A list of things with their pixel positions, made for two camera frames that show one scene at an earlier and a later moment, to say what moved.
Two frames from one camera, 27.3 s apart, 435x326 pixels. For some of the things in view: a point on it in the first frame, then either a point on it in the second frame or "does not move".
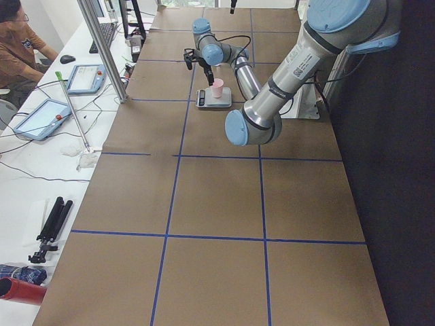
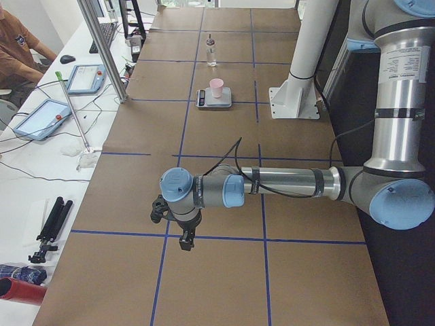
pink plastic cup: [217, 87] does not move
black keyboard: [107, 30] does not move
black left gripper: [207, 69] → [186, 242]
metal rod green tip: [58, 75] does not move
